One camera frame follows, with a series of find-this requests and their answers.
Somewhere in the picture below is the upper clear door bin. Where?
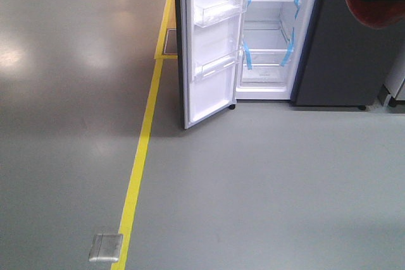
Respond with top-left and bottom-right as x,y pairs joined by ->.
193,0 -> 248,28

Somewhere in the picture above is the clear crisper drawer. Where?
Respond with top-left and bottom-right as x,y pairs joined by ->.
240,64 -> 288,87

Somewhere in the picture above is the fridge door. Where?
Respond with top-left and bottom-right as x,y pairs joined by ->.
175,0 -> 245,129

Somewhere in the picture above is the yellow floor tape line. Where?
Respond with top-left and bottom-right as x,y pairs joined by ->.
111,0 -> 177,270

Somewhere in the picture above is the clear door bin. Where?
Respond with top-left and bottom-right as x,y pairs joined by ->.
191,49 -> 243,82
193,0 -> 248,28

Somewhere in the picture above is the grey kitchen island cabinet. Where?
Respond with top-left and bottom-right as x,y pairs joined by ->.
377,59 -> 404,107

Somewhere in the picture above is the blue tape strip lower left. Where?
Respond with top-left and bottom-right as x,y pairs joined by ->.
242,40 -> 252,70

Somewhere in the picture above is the lower clear door bin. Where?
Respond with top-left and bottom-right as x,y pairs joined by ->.
191,49 -> 243,82

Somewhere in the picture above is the lower steel floor outlet cover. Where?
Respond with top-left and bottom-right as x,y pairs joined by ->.
88,233 -> 124,263

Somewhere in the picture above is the blue tape strip lower right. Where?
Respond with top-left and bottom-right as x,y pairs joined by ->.
280,28 -> 295,67

